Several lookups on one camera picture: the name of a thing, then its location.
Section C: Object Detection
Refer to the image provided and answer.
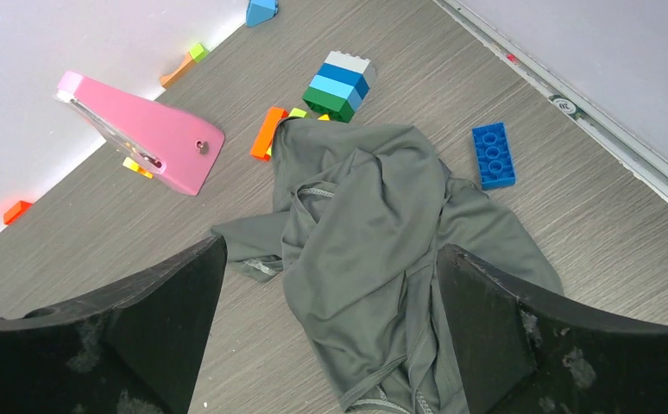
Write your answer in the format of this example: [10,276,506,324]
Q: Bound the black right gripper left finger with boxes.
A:
[0,236,227,413]

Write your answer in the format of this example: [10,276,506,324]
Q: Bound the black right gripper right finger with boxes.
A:
[437,244,668,413]

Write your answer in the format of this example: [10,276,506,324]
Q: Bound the grey t-shirt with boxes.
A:
[211,117,563,413]

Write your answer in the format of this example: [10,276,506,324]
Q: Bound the yellow curved blocks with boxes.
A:
[123,157,154,179]

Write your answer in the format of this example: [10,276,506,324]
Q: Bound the blue flat brick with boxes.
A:
[472,122,516,191]

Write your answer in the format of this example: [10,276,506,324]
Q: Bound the pink metronome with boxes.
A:
[55,71,225,196]

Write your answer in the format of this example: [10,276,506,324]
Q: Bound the orange long block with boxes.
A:
[250,107,288,161]

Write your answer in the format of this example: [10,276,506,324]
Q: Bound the lime green block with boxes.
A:
[288,107,310,118]

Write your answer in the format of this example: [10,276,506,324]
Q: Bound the stacked blue green bricks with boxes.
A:
[302,51,377,122]

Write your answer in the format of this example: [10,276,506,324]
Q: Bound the blue triangular block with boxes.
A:
[245,0,279,28]

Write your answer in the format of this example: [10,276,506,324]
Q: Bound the red block by wall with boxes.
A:
[3,200,33,226]

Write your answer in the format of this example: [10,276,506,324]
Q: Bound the green orange block by wall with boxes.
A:
[159,43,209,89]

